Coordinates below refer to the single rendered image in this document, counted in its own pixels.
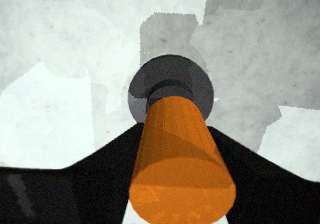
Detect orange cylinder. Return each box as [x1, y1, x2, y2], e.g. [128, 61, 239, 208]
[129, 96, 236, 224]

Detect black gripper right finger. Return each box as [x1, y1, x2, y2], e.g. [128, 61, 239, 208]
[207, 126, 320, 224]

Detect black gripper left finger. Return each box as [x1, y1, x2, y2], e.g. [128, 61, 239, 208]
[0, 122, 144, 224]

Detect grey round pedestal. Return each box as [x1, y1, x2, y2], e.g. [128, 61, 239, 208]
[127, 54, 214, 123]

